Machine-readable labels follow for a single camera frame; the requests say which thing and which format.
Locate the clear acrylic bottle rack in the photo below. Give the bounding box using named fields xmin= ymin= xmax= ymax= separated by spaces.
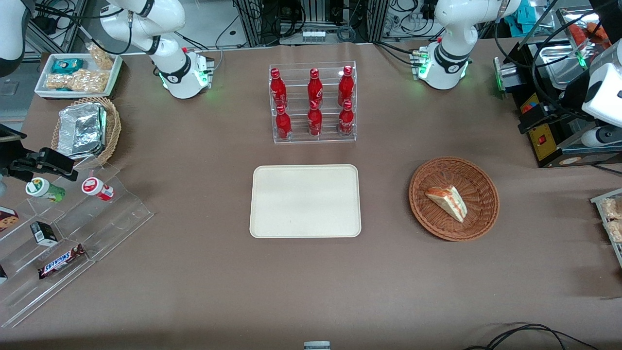
xmin=269 ymin=61 xmax=357 ymax=144

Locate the silver foil container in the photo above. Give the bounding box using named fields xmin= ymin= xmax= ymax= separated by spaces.
xmin=57 ymin=102 xmax=107 ymax=160

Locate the triangular sandwich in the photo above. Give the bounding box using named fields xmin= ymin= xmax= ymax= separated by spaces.
xmin=425 ymin=185 xmax=468 ymax=224

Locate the clear snack shelf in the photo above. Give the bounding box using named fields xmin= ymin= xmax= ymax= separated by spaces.
xmin=590 ymin=188 xmax=622 ymax=269

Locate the brown cookie box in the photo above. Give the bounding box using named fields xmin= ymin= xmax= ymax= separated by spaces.
xmin=0 ymin=206 xmax=20 ymax=233

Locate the shiny metal tray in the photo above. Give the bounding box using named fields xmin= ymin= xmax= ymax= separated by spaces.
xmin=536 ymin=40 xmax=592 ymax=92

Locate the small black carton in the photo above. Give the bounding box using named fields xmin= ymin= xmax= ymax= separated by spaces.
xmin=30 ymin=221 xmax=59 ymax=246

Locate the white rectangular snack tray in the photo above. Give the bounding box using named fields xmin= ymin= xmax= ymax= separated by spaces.
xmin=35 ymin=52 xmax=123 ymax=100

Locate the small clear peanut bag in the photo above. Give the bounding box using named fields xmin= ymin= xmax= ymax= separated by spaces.
xmin=86 ymin=43 xmax=115 ymax=70

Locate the cream plastic tray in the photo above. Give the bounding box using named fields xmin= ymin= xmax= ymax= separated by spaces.
xmin=249 ymin=164 xmax=362 ymax=239

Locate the black machine with yellow panel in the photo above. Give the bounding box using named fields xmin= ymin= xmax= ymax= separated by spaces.
xmin=503 ymin=39 xmax=622 ymax=169

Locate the silver cylinder with green light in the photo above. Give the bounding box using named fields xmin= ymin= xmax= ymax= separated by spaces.
xmin=493 ymin=56 xmax=523 ymax=94

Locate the clear acrylic stepped display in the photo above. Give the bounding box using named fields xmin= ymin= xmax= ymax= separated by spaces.
xmin=0 ymin=162 xmax=155 ymax=329

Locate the green white small bottle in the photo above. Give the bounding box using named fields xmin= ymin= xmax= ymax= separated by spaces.
xmin=25 ymin=177 xmax=66 ymax=203

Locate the large clear peanut bag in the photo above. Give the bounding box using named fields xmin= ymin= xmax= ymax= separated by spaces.
xmin=45 ymin=69 xmax=108 ymax=94

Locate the teal snack packet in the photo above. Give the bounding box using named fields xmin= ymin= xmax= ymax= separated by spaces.
xmin=51 ymin=58 xmax=85 ymax=75

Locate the red white small bottle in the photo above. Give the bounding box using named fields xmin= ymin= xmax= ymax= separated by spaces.
xmin=81 ymin=177 xmax=115 ymax=202

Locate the brown wicker basket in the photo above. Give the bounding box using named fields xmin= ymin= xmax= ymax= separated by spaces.
xmin=409 ymin=156 xmax=500 ymax=242

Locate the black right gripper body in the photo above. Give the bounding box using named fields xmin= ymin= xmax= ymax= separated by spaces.
xmin=0 ymin=124 xmax=31 ymax=181

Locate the light tan wicker basket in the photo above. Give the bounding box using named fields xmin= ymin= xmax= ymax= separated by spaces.
xmin=51 ymin=96 xmax=122 ymax=169

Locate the Snickers chocolate bar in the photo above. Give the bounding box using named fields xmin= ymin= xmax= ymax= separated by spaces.
xmin=38 ymin=244 xmax=87 ymax=280

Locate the black floor cable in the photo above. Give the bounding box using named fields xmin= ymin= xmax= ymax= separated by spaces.
xmin=462 ymin=323 xmax=601 ymax=350

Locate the red cola bottle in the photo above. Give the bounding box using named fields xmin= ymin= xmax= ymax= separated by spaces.
xmin=307 ymin=100 xmax=323 ymax=138
xmin=338 ymin=100 xmax=355 ymax=137
xmin=275 ymin=105 xmax=293 ymax=141
xmin=307 ymin=68 xmax=324 ymax=108
xmin=270 ymin=68 xmax=288 ymax=108
xmin=337 ymin=66 xmax=354 ymax=106

